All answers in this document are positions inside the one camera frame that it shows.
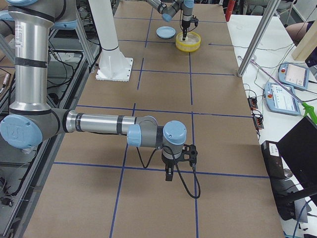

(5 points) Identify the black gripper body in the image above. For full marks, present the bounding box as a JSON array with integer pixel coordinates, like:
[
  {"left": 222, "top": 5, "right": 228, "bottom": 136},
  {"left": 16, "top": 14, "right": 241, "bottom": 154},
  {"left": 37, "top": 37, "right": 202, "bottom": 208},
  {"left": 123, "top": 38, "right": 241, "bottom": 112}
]
[
  {"left": 181, "top": 15, "right": 190, "bottom": 32},
  {"left": 162, "top": 156, "right": 175, "bottom": 172}
]

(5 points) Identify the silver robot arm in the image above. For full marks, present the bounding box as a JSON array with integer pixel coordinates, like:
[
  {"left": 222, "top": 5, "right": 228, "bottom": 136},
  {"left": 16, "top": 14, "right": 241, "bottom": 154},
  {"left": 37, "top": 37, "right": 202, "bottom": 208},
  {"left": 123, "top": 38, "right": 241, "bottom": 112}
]
[
  {"left": 146, "top": 0, "right": 195, "bottom": 41},
  {"left": 0, "top": 0, "right": 189, "bottom": 181}
]

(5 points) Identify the yellow round steamer basket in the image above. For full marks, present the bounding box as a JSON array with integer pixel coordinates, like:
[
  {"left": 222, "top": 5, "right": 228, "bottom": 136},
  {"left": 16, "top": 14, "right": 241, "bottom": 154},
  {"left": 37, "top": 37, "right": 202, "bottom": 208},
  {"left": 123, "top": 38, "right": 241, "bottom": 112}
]
[{"left": 175, "top": 32, "right": 201, "bottom": 53}]

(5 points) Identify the light blue plate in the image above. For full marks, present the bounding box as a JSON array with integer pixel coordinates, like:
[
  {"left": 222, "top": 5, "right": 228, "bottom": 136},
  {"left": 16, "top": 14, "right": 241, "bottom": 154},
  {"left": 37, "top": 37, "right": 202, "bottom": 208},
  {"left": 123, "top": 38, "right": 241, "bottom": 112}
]
[{"left": 156, "top": 26, "right": 176, "bottom": 39}]

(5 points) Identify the red cylinder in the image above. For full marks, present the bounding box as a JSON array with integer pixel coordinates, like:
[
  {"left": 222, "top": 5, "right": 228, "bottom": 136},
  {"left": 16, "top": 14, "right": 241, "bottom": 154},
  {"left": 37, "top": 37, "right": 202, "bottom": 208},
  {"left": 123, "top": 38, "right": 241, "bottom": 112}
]
[{"left": 225, "top": 0, "right": 236, "bottom": 22}]

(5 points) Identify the far orange black adapter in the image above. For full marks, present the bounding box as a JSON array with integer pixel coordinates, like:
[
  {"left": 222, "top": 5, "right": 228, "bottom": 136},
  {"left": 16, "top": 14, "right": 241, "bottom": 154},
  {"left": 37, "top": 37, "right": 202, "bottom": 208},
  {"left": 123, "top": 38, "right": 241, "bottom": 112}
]
[{"left": 248, "top": 97, "right": 258, "bottom": 110}]

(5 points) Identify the orange black adapter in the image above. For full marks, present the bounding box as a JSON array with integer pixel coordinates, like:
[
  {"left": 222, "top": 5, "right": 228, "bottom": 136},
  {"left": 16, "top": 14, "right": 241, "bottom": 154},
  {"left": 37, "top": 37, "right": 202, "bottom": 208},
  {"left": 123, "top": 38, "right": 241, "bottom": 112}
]
[
  {"left": 253, "top": 115, "right": 264, "bottom": 130},
  {"left": 248, "top": 97, "right": 258, "bottom": 110}
]

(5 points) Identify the near orange black adapter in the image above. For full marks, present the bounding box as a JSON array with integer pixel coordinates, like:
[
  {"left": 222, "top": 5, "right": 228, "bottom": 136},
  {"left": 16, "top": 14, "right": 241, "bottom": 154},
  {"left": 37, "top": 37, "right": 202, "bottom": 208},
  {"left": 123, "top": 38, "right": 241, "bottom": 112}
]
[{"left": 253, "top": 115, "right": 264, "bottom": 130}]

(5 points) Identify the seated person in beige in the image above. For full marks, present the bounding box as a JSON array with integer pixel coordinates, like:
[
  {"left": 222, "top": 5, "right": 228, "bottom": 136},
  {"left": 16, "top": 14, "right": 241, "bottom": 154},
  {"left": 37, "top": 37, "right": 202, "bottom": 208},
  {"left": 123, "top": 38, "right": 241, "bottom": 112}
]
[{"left": 285, "top": 21, "right": 315, "bottom": 46}]

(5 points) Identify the near blue teach pendant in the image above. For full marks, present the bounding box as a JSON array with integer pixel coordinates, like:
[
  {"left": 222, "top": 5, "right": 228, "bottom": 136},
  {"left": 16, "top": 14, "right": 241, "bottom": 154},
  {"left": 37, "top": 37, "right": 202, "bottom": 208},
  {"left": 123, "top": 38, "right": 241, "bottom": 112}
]
[{"left": 264, "top": 82, "right": 301, "bottom": 116}]

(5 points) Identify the blue teach pendant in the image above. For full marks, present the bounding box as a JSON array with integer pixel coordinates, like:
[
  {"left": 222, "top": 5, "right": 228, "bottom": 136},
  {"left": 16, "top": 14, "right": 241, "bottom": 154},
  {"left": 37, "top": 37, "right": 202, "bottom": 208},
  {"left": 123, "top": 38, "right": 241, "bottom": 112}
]
[
  {"left": 264, "top": 82, "right": 301, "bottom": 116},
  {"left": 278, "top": 62, "right": 309, "bottom": 91}
]

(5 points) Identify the far blue teach pendant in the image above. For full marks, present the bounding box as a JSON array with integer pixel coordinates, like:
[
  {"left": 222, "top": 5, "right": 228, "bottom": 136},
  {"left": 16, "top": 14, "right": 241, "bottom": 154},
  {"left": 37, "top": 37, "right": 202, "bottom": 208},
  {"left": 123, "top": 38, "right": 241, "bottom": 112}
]
[{"left": 278, "top": 62, "right": 309, "bottom": 91}]

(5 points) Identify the wooden board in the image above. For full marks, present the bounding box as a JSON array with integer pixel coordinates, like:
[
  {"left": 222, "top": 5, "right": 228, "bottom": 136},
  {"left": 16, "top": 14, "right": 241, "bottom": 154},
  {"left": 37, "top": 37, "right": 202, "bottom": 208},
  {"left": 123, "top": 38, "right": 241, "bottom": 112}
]
[{"left": 292, "top": 21, "right": 317, "bottom": 65}]

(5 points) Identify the black computer monitor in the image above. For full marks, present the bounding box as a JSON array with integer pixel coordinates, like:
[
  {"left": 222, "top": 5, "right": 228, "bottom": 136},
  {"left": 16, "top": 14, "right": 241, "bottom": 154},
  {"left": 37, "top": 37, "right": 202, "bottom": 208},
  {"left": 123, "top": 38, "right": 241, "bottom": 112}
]
[{"left": 276, "top": 116, "right": 317, "bottom": 205}]

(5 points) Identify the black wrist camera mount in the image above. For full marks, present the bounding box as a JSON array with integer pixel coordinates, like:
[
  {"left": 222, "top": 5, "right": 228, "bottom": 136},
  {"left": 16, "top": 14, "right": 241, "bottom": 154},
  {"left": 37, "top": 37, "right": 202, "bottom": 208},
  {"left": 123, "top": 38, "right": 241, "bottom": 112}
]
[
  {"left": 178, "top": 144, "right": 198, "bottom": 164},
  {"left": 190, "top": 15, "right": 199, "bottom": 27}
]

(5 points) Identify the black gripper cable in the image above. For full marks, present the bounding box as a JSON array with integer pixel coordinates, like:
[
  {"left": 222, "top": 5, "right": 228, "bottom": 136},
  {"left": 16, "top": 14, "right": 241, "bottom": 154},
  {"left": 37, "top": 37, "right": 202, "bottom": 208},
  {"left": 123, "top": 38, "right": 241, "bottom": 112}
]
[{"left": 136, "top": 145, "right": 201, "bottom": 199}]

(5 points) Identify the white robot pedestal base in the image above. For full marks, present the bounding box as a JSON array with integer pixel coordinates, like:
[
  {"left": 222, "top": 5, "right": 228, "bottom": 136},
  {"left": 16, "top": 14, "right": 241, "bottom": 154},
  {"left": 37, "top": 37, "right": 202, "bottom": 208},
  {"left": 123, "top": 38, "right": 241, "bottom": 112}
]
[{"left": 89, "top": 0, "right": 133, "bottom": 82}]

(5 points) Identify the aluminium frame post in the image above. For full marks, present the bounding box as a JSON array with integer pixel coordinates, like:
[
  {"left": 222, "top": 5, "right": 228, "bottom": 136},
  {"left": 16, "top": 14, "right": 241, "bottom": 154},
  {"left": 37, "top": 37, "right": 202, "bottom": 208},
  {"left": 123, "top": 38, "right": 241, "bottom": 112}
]
[{"left": 237, "top": 0, "right": 280, "bottom": 77}]

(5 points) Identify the green handled reacher grabber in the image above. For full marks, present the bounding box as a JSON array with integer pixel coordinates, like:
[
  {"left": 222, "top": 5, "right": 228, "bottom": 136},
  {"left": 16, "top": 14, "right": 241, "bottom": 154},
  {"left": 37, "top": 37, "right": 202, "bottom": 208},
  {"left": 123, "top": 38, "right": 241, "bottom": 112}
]
[{"left": 250, "top": 59, "right": 317, "bottom": 124}]

